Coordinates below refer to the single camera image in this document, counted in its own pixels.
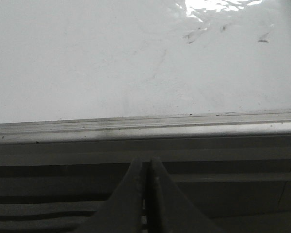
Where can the grey aluminium whiteboard ledge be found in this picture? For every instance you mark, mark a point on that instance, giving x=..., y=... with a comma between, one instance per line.
x=227, y=136

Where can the white whiteboard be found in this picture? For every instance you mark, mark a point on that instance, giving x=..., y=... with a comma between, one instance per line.
x=82, y=59

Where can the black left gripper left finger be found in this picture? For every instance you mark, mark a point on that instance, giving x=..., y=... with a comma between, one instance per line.
x=122, y=212

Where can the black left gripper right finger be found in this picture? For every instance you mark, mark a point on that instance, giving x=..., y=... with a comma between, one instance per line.
x=168, y=209

